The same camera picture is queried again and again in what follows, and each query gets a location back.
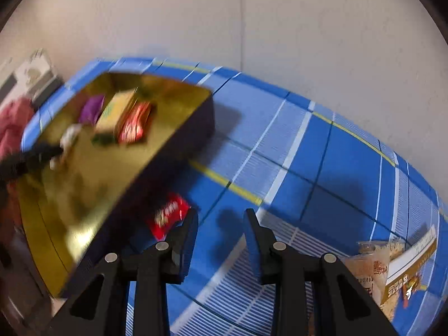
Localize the long gold brown packet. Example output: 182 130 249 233
380 224 438 310

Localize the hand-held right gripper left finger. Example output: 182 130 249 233
45 208 199 336

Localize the blue plaid bedsheet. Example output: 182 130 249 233
21 56 448 336

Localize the red cloth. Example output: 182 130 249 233
0 98 36 162

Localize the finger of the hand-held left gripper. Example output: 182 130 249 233
0 143 65 183

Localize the wafer biscuit packet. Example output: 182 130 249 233
92 89 139 144

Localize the clear peanut brittle packet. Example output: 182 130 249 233
341 240 407 323

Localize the red candy packet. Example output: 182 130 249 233
117 101 153 144
146 192 191 240

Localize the white snack packet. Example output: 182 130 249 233
49 122 83 170

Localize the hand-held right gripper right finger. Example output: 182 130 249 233
244 208 400 336

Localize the gold tin box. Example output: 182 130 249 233
16 72 215 298

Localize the white container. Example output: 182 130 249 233
0 49 65 102

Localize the purple snack packet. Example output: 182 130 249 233
79 94 106 125

